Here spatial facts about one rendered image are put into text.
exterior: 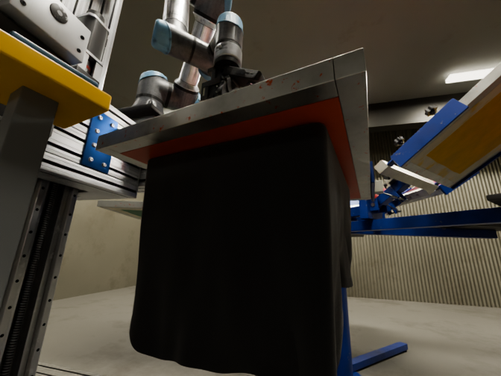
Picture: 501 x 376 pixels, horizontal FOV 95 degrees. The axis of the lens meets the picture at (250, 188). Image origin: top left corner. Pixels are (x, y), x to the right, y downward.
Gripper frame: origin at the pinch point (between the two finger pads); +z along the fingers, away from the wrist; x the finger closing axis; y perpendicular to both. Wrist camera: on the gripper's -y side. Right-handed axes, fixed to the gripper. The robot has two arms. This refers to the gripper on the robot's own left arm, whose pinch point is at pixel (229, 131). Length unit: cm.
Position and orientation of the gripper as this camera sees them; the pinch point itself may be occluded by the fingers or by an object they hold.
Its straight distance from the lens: 56.8
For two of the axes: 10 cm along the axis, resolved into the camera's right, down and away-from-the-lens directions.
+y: -8.9, 1.0, 4.5
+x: -4.6, -2.5, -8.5
